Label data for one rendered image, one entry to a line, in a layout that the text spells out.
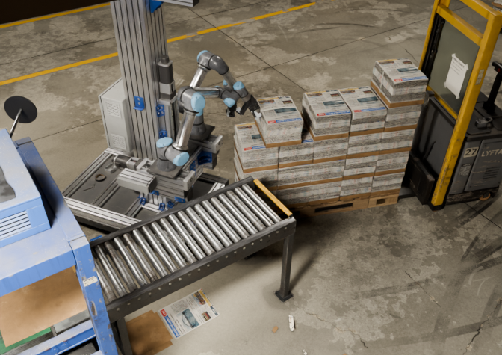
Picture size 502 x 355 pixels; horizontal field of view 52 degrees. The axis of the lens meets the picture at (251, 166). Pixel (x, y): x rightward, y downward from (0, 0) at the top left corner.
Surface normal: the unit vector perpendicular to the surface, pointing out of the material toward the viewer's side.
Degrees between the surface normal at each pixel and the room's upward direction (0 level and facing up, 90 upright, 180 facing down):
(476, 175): 90
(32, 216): 90
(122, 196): 0
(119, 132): 90
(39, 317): 0
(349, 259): 0
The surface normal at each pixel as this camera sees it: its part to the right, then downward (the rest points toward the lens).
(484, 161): 0.22, 0.62
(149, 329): 0.01, -0.78
